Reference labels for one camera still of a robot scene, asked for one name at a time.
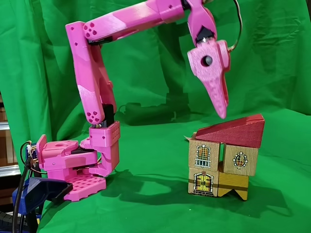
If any small controller board with wires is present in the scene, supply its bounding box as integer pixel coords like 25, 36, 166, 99
20, 140, 40, 170

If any black rubber tyre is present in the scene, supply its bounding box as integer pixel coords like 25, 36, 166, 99
0, 210, 27, 233

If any aluminium ladder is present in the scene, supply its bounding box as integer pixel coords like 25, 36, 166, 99
0, 120, 22, 182

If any black cable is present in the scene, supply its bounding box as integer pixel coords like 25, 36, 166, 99
12, 156, 35, 233

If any wooden cube balcony window print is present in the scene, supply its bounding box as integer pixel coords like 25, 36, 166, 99
189, 138, 221, 168

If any brown wooden furniture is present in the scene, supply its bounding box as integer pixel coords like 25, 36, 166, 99
0, 92, 19, 212

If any wooden cube round window print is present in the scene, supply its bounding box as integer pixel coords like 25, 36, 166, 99
223, 143, 259, 177

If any wooden cube door print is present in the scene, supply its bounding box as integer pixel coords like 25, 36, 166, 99
187, 166, 219, 196

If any green cloth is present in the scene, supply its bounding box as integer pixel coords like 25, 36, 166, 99
0, 0, 311, 233

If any blue and black clamp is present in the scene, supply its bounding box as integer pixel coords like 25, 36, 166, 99
12, 176, 74, 233

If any red wedge roof block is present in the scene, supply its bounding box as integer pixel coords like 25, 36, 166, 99
195, 113, 265, 149

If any yellow notched wooden block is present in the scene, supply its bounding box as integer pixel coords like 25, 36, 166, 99
217, 165, 250, 201

